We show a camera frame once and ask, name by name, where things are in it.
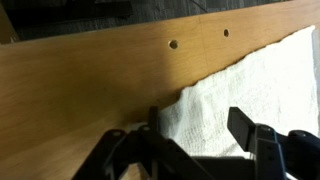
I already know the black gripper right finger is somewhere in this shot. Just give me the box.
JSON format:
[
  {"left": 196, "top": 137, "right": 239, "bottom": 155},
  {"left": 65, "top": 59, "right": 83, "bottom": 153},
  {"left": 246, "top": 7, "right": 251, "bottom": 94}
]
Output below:
[{"left": 226, "top": 106, "right": 320, "bottom": 180}]

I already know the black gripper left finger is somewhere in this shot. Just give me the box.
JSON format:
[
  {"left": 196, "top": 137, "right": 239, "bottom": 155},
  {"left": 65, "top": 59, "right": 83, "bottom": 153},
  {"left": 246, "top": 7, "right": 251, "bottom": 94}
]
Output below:
[{"left": 71, "top": 106, "right": 218, "bottom": 180}]

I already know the white cloth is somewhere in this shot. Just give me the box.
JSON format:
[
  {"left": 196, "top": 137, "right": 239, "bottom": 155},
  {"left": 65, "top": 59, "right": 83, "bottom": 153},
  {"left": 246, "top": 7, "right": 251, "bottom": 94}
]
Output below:
[{"left": 156, "top": 24, "right": 320, "bottom": 158}]

